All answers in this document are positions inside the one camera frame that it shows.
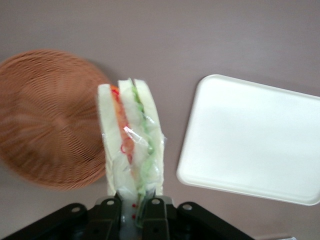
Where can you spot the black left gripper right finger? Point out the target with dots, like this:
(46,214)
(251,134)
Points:
(175,225)

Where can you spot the white rectangular plastic tray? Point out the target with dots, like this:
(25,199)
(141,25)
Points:
(245,140)

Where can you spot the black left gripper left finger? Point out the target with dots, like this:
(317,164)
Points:
(100,222)

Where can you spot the plastic-wrapped triangle sandwich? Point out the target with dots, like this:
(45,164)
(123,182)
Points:
(130,120)

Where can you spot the round brown wicker basket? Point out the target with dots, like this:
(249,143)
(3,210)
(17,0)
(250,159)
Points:
(50,120)

